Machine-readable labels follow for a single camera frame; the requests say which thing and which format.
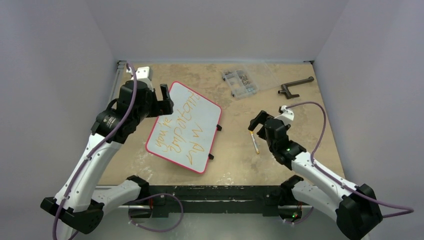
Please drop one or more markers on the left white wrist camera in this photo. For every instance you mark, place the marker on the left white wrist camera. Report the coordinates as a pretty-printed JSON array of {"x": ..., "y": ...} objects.
[{"x": 145, "y": 75}]

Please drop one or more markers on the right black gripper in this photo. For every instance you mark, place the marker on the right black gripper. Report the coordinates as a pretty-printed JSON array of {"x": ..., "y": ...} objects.
[{"x": 265, "y": 125}]

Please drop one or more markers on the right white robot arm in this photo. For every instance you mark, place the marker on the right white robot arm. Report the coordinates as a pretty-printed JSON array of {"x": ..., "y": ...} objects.
[{"x": 353, "y": 208}]

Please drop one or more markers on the pink framed whiteboard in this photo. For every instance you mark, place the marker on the pink framed whiteboard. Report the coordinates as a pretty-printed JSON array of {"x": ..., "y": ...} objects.
[{"x": 187, "y": 135}]

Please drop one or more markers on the aluminium frame rail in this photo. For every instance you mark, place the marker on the aluminium frame rail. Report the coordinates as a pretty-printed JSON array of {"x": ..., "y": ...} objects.
[{"x": 112, "y": 86}]

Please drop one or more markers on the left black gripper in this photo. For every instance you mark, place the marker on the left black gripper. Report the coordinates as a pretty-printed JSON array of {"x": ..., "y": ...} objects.
[{"x": 165, "y": 105}]

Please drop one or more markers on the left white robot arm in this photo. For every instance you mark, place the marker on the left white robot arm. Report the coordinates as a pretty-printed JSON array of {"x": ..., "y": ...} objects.
[{"x": 77, "y": 205}]

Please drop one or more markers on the white marker pen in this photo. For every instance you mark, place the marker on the white marker pen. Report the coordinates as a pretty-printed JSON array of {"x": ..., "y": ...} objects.
[{"x": 255, "y": 144}]

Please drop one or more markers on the clear screw organizer box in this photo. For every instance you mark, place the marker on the clear screw organizer box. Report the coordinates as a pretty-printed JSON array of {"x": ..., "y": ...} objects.
[{"x": 241, "y": 84}]

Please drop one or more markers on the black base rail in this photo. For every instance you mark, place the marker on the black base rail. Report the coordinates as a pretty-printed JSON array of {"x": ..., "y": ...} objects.
[{"x": 265, "y": 200}]

